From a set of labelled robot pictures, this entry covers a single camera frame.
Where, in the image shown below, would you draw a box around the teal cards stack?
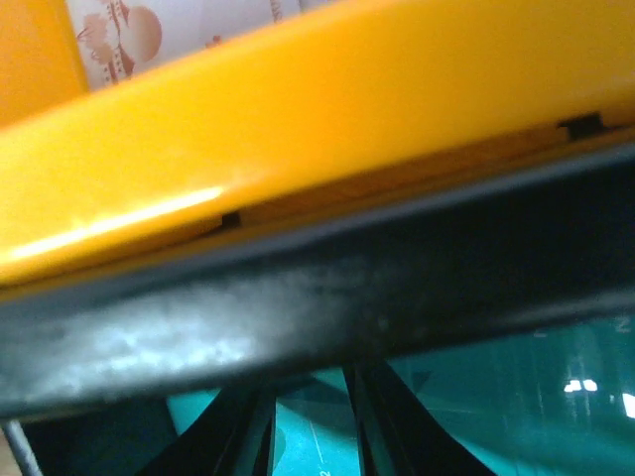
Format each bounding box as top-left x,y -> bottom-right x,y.
166,316 -> 635,476

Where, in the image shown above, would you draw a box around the white cards in yellow bin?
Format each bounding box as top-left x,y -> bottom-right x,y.
65,0 -> 324,90

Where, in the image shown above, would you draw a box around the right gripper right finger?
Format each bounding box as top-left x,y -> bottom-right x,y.
343,362 -> 493,475

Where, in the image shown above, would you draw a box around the yellow bin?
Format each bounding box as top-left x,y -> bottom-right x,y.
1,1 -> 634,286

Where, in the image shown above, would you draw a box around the black bin with teal cards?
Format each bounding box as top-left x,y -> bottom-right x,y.
1,143 -> 634,475

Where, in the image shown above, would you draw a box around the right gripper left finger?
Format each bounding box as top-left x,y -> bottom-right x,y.
138,386 -> 276,476

